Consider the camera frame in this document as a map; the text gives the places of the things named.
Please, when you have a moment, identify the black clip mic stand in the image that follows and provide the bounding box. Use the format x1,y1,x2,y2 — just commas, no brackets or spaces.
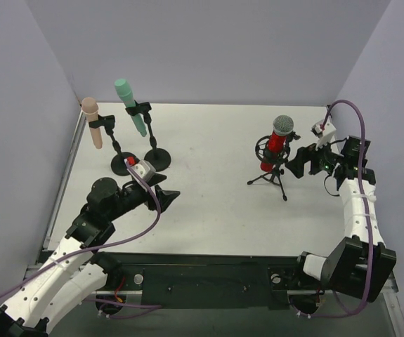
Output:
89,115,139,176
126,101,171,172

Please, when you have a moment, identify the black shock mount tripod stand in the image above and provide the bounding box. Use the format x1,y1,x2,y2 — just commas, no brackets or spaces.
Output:
247,131,301,201

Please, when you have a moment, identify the red glitter microphone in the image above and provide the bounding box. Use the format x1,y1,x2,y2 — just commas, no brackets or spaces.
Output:
260,115,294,172

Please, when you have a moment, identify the mint green microphone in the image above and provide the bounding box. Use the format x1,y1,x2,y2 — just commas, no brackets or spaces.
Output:
115,79,147,137

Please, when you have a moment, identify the pink microphone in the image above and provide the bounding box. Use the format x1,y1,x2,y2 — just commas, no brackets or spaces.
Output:
82,97,103,150

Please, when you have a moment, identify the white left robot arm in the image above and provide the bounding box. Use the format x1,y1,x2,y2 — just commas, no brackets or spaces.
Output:
0,173,180,336

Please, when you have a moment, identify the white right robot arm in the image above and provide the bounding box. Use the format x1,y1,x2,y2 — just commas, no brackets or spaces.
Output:
285,135,396,303

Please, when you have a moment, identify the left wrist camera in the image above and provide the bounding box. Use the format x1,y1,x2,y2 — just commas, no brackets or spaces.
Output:
124,157,156,182

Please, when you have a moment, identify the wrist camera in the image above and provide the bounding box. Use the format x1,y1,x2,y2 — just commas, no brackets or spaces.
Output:
311,119,337,150
124,157,156,182

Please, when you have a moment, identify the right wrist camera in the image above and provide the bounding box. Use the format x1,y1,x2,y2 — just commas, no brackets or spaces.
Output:
311,119,337,150

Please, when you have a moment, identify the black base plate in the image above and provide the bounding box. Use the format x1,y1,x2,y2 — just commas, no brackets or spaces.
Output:
78,251,332,312

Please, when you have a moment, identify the aluminium rail frame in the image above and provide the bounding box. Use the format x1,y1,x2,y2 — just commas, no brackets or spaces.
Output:
27,104,396,300

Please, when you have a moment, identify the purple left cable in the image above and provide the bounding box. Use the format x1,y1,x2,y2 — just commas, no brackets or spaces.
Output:
0,163,164,320

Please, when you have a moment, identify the purple cable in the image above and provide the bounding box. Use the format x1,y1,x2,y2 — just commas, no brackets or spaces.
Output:
0,163,164,320
292,100,374,319

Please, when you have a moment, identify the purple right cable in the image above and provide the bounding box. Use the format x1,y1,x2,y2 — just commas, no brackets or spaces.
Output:
292,100,374,319

